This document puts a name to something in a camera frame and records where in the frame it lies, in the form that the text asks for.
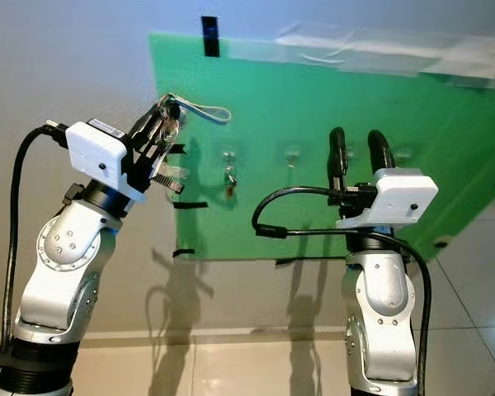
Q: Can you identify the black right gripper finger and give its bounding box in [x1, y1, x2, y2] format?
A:
[328, 126, 350, 191]
[367, 130, 398, 187]

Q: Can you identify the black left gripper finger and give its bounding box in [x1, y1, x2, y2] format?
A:
[131, 97, 173, 144]
[160, 105, 185, 158]

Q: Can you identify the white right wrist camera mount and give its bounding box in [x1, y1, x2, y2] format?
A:
[336, 168, 440, 230]

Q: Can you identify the small hanging key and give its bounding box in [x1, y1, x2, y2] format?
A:
[223, 167, 238, 199]

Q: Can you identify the clear adhesive hook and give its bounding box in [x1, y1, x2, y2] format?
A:
[396, 145, 416, 166]
[284, 145, 304, 170]
[220, 145, 238, 170]

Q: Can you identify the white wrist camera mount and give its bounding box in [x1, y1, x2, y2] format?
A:
[64, 119, 151, 203]
[336, 168, 440, 230]

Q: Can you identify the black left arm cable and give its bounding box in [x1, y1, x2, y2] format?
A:
[7, 122, 71, 347]

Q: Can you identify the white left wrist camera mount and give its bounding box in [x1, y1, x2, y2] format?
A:
[64, 119, 151, 203]

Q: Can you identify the clear tape strip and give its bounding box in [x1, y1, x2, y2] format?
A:
[227, 21, 495, 87]

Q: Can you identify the green hook board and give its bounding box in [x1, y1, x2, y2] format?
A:
[148, 31, 495, 263]

